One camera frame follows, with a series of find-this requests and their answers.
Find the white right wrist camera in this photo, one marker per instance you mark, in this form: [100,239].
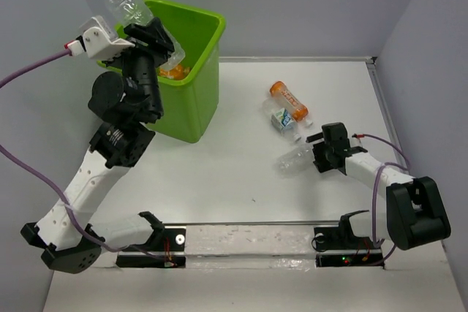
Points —
[356,143]

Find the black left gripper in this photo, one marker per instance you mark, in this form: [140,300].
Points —
[153,33]

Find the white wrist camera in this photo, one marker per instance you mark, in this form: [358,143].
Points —
[356,143]
[99,41]

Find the small orange juice bottle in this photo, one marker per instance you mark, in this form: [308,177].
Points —
[179,72]

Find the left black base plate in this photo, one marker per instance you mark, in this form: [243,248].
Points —
[165,248]

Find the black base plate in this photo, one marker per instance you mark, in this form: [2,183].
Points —
[165,248]
[338,246]

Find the clear crushed bottle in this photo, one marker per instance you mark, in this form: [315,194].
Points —
[295,161]
[128,12]

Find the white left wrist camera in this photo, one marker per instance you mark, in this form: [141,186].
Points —
[99,41]

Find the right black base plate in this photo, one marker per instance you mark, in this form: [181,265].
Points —
[338,246]

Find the green plastic bin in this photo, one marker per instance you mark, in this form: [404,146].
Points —
[187,106]

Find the clear bottle green white label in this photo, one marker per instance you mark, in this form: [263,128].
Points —
[281,120]

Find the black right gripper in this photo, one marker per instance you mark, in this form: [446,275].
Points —
[322,164]

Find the orange capped orange label bottle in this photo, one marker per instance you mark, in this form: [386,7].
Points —
[284,97]

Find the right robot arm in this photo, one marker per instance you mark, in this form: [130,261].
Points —
[405,210]

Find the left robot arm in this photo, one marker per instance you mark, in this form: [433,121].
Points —
[126,98]

